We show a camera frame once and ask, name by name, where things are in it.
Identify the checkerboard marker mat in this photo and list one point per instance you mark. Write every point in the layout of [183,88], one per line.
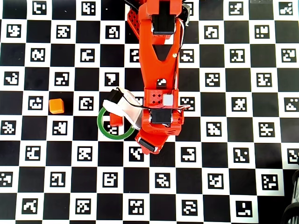
[210,163]

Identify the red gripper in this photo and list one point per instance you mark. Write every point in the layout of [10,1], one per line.
[146,144]

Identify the red cube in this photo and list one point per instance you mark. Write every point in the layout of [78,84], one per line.
[116,120]

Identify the orange cube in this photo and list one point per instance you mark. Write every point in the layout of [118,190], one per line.
[56,106]

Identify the red robot arm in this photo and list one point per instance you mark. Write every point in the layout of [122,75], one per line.
[149,70]

